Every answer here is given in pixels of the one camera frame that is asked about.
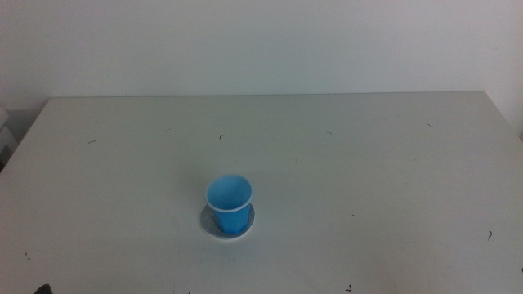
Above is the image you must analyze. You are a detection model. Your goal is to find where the blue plastic cup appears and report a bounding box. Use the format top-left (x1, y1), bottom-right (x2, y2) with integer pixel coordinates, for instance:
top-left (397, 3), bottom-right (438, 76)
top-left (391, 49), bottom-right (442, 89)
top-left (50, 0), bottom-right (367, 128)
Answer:
top-left (204, 174), bottom-right (254, 235)

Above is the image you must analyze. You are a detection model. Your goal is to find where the round grey cup mat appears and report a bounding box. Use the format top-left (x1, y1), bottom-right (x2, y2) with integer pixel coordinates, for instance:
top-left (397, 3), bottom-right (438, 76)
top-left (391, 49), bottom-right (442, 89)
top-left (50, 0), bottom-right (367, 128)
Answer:
top-left (199, 203), bottom-right (257, 243)

